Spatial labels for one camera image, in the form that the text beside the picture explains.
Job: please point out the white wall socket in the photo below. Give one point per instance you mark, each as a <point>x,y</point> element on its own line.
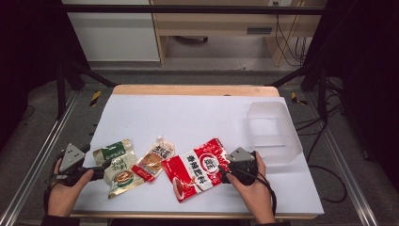
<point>279,2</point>

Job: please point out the person's left hand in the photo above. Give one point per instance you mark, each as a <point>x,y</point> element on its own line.
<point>62,197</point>

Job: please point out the light wooden desk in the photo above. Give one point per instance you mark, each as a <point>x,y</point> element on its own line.
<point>213,23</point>

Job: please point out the dark curtain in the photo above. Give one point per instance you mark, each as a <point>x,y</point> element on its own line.
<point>25,47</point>
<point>370,62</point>

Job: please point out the wooden table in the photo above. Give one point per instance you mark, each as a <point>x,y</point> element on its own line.
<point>188,90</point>

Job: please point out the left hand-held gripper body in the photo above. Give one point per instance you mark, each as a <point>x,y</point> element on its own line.
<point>72,157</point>

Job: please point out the white table sheet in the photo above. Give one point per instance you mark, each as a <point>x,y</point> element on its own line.
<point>188,119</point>

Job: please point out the black object under desk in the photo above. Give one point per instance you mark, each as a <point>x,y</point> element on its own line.
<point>191,40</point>

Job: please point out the person's right hand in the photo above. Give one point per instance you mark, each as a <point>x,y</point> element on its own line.
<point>255,197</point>

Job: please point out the black horizontal frame bar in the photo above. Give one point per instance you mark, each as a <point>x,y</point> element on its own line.
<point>188,9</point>

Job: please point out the spouted sauce pouch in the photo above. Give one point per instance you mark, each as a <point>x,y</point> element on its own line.
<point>153,161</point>

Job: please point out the white cabinet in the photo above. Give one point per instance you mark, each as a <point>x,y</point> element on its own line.
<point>113,37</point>

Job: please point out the black metal stand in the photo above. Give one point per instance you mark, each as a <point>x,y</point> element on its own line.
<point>61,94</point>
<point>322,94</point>

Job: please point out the clear plastic container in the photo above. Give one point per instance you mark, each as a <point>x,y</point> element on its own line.
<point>273,138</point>

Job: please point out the green and gold food packet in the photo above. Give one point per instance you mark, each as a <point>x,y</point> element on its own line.
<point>120,171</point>

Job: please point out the yellow and black tape piece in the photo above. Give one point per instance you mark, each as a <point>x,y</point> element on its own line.
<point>95,98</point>
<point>296,99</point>

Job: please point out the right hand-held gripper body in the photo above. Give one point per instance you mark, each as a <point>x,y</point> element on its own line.
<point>243,166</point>

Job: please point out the red and white seasoning packet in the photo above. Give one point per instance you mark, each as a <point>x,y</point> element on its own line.
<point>197,169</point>

